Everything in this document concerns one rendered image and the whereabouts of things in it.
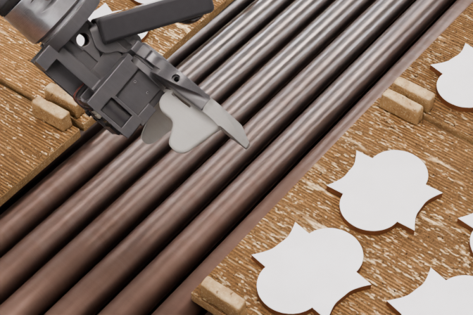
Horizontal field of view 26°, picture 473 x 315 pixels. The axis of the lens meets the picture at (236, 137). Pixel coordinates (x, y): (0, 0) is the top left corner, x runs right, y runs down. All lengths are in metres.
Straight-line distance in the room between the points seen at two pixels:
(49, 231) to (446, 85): 0.57
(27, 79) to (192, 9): 0.52
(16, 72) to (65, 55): 0.51
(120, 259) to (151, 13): 0.39
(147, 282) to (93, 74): 0.34
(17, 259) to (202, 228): 0.23
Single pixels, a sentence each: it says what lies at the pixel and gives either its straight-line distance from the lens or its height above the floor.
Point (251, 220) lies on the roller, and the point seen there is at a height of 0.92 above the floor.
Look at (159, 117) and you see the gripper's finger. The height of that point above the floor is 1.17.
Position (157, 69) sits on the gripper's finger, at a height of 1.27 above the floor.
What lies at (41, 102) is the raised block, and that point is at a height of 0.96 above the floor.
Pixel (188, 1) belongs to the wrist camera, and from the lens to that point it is 0.99.
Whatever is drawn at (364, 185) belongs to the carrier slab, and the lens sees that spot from 1.30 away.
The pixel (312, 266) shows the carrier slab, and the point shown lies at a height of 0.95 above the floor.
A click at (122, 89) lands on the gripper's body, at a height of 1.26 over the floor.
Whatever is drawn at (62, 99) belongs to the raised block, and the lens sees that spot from 1.39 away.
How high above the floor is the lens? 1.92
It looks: 47 degrees down
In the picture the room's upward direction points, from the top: straight up
